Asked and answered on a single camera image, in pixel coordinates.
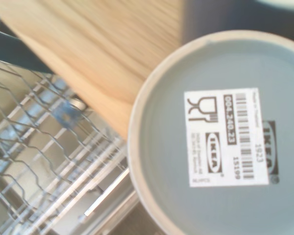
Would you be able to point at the blue-grey ceramic mug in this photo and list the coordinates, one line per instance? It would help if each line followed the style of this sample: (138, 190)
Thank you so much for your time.
(235, 73)

